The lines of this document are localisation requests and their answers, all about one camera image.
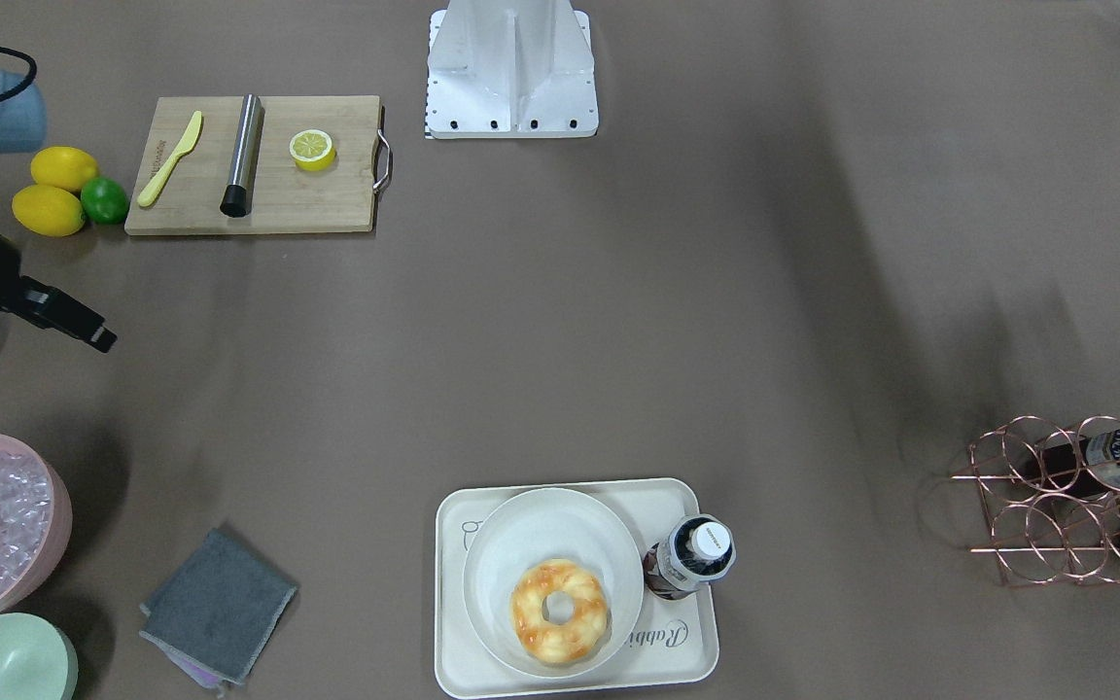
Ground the white round plate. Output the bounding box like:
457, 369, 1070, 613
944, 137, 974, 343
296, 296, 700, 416
463, 487, 645, 681

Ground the glazed donut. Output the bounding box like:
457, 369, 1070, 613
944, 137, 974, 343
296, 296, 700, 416
508, 558, 610, 666

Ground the brown sauce bottle on tray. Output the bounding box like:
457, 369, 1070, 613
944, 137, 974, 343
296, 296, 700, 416
642, 513, 737, 601

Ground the cream rectangular tray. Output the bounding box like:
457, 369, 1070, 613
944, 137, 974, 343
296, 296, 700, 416
433, 477, 719, 699

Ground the yellow lemon lower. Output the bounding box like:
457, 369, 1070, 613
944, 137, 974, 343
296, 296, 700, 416
12, 185, 88, 236

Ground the yellow lemon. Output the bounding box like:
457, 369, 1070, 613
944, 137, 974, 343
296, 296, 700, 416
28, 146, 101, 194
12, 185, 88, 236

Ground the green lime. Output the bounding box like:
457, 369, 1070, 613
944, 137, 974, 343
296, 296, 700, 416
80, 177, 130, 225

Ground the yellow lemon upper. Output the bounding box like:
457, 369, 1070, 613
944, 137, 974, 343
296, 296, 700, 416
28, 146, 101, 194

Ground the yellow plastic knife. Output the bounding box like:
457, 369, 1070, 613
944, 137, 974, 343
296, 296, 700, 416
136, 111, 204, 208

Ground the bamboo cutting board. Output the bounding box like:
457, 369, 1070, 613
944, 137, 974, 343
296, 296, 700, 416
124, 94, 391, 236

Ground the bottle in rack rear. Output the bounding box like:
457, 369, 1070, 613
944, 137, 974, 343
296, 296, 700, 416
1014, 429, 1120, 498

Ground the half lemon slice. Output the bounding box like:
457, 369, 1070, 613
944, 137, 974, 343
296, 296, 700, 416
288, 129, 337, 172

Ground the grey folded cloth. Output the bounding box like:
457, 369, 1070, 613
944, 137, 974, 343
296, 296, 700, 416
139, 528, 298, 697

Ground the green mint bowl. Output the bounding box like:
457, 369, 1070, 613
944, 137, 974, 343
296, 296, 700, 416
0, 612, 80, 699

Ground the steel cylinder knife handle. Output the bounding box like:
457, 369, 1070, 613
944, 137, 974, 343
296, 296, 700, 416
221, 93, 265, 218

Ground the copper wire bottle rack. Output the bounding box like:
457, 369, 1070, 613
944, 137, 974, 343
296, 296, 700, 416
952, 416, 1120, 588

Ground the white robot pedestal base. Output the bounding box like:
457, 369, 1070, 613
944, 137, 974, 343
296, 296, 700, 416
424, 1, 600, 139

